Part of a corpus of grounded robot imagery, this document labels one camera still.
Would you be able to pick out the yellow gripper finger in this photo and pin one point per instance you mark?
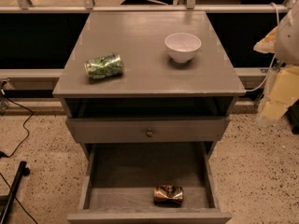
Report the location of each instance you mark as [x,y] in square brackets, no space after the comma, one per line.
[267,44]
[280,93]

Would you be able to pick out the grey wooden drawer cabinet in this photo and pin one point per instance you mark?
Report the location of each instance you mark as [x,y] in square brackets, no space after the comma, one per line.
[152,85]

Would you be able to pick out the round brass drawer knob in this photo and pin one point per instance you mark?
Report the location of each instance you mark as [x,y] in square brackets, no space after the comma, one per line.
[149,133]

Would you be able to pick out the green soda can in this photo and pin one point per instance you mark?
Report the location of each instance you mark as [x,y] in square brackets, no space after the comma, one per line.
[105,66]

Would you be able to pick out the open grey middle drawer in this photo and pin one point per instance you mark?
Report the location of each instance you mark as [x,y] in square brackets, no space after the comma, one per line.
[120,180]

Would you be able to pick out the closed grey upper drawer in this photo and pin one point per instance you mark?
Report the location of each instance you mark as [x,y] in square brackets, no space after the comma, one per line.
[92,131]

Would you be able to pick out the white ceramic bowl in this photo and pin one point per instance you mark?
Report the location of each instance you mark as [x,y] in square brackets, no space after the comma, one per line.
[182,47]

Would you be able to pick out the black stand leg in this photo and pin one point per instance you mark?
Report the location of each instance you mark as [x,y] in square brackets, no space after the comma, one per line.
[6,201]

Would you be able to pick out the metal window rail frame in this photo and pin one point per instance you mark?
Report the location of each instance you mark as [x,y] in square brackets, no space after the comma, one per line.
[140,3]

